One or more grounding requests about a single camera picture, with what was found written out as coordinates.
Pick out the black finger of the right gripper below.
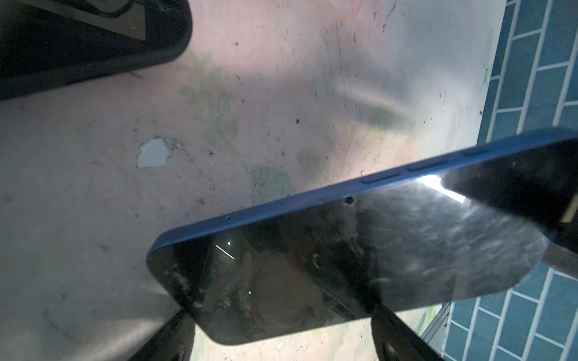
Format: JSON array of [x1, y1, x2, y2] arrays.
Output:
[[441, 138, 577, 253]]

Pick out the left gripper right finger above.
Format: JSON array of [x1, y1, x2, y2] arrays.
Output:
[[371, 304, 443, 361]]

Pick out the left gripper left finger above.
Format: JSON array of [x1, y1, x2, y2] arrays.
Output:
[[129, 310, 196, 361]]

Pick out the black phone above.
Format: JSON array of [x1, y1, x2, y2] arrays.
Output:
[[147, 128, 577, 345]]

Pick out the black phone case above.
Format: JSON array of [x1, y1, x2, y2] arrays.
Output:
[[1, 1, 193, 100]]

